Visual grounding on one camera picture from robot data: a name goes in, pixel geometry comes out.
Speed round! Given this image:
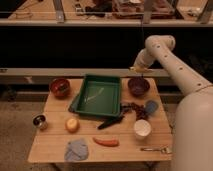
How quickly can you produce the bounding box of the yellow banana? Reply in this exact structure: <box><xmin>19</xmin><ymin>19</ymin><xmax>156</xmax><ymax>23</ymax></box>
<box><xmin>129</xmin><ymin>66</ymin><xmax>153</xmax><ymax>73</ymax></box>

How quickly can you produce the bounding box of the green sponge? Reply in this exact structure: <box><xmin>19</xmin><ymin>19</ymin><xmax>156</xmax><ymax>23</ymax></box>
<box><xmin>68</xmin><ymin>94</ymin><xmax>79</xmax><ymax>112</ymax></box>

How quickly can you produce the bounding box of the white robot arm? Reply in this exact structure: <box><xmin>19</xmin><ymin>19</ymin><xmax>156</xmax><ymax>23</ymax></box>
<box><xmin>133</xmin><ymin>35</ymin><xmax>213</xmax><ymax>171</ymax></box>

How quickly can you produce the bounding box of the purple bowl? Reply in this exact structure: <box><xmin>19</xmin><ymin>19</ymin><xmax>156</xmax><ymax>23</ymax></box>
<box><xmin>128</xmin><ymin>77</ymin><xmax>150</xmax><ymax>97</ymax></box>

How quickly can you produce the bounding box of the red bowl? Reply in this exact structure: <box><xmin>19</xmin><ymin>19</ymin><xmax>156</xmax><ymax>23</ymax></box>
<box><xmin>49</xmin><ymin>78</ymin><xmax>71</xmax><ymax>98</ymax></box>

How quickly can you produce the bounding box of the green plastic tray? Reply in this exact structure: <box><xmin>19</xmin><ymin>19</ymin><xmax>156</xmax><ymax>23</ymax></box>
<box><xmin>75</xmin><ymin>74</ymin><xmax>121</xmax><ymax>117</ymax></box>

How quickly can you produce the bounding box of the wooden table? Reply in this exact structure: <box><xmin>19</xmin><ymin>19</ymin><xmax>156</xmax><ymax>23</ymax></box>
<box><xmin>28</xmin><ymin>79</ymin><xmax>172</xmax><ymax>163</ymax></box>

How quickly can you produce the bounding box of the black knife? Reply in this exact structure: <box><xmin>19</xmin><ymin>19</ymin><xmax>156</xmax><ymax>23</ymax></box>
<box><xmin>97</xmin><ymin>116</ymin><xmax>124</xmax><ymax>130</ymax></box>

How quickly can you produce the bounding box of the dark grape bunch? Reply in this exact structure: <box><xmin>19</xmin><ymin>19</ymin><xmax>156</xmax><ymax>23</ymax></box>
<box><xmin>121</xmin><ymin>102</ymin><xmax>148</xmax><ymax>120</ymax></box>

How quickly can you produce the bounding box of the blue cup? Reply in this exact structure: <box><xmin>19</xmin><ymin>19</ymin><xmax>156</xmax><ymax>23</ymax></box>
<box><xmin>145</xmin><ymin>100</ymin><xmax>158</xmax><ymax>115</ymax></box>

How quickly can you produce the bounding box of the yellow apple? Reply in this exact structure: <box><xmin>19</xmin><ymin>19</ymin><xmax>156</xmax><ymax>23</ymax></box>
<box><xmin>65</xmin><ymin>118</ymin><xmax>79</xmax><ymax>133</ymax></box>

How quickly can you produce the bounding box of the white cup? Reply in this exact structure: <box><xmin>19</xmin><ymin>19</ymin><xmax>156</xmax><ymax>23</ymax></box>
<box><xmin>134</xmin><ymin>119</ymin><xmax>152</xmax><ymax>140</ymax></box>

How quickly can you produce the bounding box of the orange carrot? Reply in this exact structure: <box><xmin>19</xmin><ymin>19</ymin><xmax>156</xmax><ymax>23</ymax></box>
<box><xmin>93</xmin><ymin>137</ymin><xmax>119</xmax><ymax>147</ymax></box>

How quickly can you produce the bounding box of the blue-grey cloth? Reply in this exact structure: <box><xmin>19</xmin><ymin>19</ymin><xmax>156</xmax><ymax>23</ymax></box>
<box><xmin>64</xmin><ymin>139</ymin><xmax>89</xmax><ymax>162</ymax></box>

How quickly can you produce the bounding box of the metal can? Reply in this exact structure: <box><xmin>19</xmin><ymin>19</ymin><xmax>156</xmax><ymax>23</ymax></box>
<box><xmin>33</xmin><ymin>115</ymin><xmax>48</xmax><ymax>130</ymax></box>

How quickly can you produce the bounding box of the metal fork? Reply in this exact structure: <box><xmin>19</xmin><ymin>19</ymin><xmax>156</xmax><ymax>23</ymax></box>
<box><xmin>140</xmin><ymin>147</ymin><xmax>172</xmax><ymax>154</ymax></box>

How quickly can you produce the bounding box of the black hanging cable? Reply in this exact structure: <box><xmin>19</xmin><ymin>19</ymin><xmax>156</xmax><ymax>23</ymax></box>
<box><xmin>141</xmin><ymin>22</ymin><xmax>146</xmax><ymax>44</ymax></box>

